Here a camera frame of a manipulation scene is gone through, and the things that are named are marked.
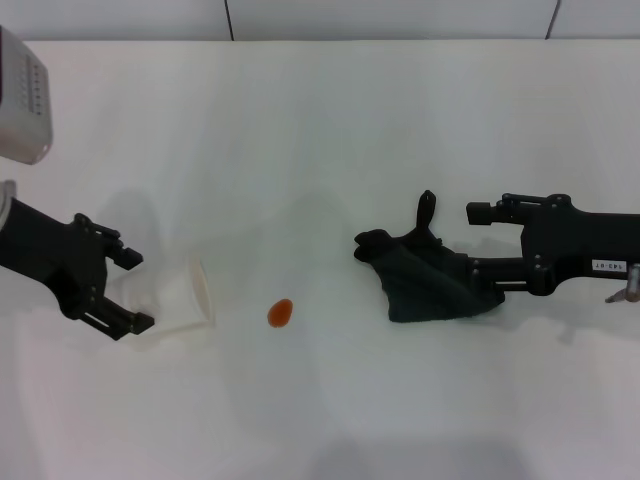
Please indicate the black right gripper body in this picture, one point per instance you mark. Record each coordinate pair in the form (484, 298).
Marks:
(575, 240)

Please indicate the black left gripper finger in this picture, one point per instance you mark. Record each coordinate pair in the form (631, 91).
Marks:
(125, 325)
(125, 256)

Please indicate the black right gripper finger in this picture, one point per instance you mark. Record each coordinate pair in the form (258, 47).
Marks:
(480, 213)
(500, 267)

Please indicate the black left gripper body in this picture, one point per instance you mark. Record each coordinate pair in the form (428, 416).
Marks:
(50, 250)

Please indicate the white paper cup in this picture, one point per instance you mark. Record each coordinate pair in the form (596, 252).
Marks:
(197, 290)

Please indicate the white and silver left arm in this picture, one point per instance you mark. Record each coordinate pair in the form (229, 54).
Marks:
(6, 205)

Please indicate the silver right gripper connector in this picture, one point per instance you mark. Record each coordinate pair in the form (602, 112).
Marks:
(634, 280)

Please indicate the orange sauce blob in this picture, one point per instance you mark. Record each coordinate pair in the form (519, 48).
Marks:
(280, 314)

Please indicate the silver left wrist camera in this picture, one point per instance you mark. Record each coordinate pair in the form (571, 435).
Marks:
(25, 100)

